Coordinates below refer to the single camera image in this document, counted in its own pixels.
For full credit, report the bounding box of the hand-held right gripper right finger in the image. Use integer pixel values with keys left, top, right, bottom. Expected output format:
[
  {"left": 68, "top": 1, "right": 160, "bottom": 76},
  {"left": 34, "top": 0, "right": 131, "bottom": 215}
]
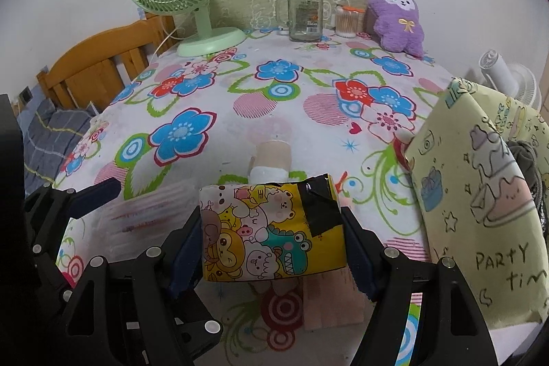
[{"left": 341, "top": 206, "right": 494, "bottom": 366}]

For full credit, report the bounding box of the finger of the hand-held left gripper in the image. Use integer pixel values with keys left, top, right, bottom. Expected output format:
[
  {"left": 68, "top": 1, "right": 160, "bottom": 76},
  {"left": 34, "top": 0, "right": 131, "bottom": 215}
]
[
  {"left": 26, "top": 220, "right": 84, "bottom": 311},
  {"left": 26, "top": 177, "right": 124, "bottom": 229}
]

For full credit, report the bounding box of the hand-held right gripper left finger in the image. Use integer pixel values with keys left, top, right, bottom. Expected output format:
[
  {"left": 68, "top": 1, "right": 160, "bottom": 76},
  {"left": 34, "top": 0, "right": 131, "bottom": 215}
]
[{"left": 60, "top": 206, "right": 224, "bottom": 366}]

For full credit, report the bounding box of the cartoon printed packet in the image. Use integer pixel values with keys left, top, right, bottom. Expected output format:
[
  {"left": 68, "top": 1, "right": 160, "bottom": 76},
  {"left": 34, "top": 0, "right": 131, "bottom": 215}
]
[{"left": 199, "top": 173, "right": 347, "bottom": 283}]

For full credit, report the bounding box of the yellow printed fabric box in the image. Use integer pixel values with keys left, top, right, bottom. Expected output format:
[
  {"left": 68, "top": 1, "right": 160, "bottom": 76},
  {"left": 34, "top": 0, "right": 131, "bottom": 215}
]
[{"left": 405, "top": 78, "right": 549, "bottom": 326}]

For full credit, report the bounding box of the grey cloth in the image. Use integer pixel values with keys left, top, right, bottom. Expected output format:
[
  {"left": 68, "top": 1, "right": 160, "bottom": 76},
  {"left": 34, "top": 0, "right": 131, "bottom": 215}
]
[{"left": 510, "top": 140, "right": 542, "bottom": 178}]

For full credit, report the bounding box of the pink cloth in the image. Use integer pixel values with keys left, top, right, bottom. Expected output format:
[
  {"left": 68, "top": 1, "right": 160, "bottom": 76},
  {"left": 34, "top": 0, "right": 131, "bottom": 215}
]
[{"left": 304, "top": 267, "right": 375, "bottom": 330}]

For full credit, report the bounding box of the beige and white sock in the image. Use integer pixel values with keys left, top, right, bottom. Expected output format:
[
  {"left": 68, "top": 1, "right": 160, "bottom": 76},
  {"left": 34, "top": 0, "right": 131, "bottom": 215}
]
[{"left": 250, "top": 140, "right": 293, "bottom": 183}]

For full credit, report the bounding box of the floral tablecloth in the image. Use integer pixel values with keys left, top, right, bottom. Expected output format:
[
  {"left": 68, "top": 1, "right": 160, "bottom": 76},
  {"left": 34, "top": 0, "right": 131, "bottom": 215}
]
[{"left": 54, "top": 27, "right": 455, "bottom": 366}]

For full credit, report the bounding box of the cotton swab jar orange lid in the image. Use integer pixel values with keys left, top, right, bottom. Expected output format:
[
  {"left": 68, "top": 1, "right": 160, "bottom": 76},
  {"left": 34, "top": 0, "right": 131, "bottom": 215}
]
[{"left": 335, "top": 5, "right": 366, "bottom": 38}]

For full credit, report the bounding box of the white standing fan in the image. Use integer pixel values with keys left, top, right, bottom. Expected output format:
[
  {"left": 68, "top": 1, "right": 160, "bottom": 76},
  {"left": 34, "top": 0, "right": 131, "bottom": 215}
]
[{"left": 478, "top": 51, "right": 543, "bottom": 111}]

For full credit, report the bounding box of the purple plush bunny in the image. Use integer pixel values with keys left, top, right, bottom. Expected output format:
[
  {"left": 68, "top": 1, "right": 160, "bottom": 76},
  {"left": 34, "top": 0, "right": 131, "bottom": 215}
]
[{"left": 362, "top": 0, "right": 426, "bottom": 58}]

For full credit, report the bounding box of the glass jar mug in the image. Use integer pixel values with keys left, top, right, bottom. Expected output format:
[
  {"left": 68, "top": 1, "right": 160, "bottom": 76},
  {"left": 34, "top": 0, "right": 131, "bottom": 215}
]
[{"left": 274, "top": 0, "right": 336, "bottom": 42}]

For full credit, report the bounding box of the white fan cable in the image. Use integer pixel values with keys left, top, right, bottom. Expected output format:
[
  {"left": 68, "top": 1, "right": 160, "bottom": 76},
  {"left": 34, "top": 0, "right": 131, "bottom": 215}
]
[{"left": 155, "top": 27, "right": 186, "bottom": 58}]

